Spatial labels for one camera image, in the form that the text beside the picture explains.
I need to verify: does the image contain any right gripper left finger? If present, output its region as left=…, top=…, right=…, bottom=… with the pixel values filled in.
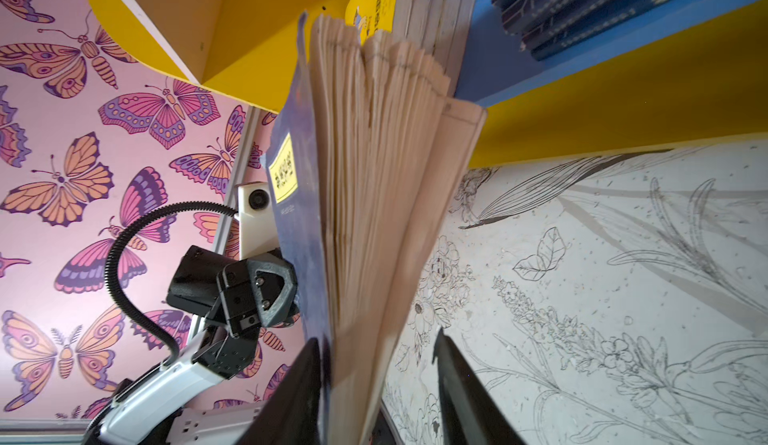
left=236, top=338, right=321, bottom=445

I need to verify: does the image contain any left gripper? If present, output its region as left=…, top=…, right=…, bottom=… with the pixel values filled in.
left=217, top=253, right=298, bottom=339

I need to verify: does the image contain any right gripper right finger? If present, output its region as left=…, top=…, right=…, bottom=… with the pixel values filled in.
left=433, top=329, right=525, bottom=445

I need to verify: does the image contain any yellow cartoon book bottom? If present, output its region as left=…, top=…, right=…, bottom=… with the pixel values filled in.
left=344, top=0, right=396, bottom=44

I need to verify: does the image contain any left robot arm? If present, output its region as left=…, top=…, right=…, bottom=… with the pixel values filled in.
left=83, top=201, right=299, bottom=444

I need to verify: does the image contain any yellow pink blue bookshelf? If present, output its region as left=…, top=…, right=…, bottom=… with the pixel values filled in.
left=88, top=0, right=767, bottom=167

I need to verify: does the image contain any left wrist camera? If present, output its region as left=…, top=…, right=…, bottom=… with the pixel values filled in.
left=237, top=182, right=279, bottom=259

